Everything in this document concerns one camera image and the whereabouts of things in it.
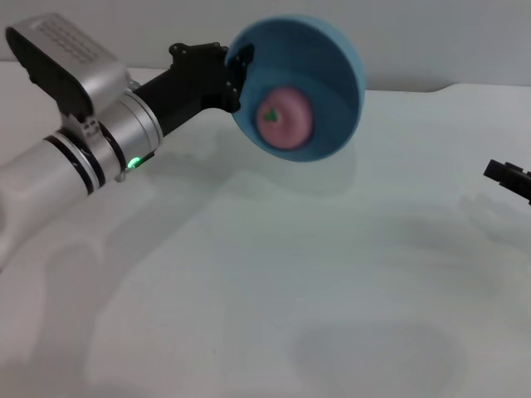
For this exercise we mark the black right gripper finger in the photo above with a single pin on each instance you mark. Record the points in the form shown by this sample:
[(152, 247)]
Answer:
[(508, 178)]

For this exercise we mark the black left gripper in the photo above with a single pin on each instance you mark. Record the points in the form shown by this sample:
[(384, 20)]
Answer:
[(186, 89)]

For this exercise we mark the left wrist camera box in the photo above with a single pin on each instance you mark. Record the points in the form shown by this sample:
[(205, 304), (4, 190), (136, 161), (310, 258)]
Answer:
[(62, 62)]

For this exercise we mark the blue bowl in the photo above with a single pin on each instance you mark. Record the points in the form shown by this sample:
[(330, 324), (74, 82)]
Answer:
[(315, 74)]

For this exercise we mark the pink peach with green leaf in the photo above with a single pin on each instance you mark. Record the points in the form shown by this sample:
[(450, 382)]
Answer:
[(286, 118)]

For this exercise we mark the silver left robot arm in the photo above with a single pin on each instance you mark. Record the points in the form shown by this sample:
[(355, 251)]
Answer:
[(50, 182)]

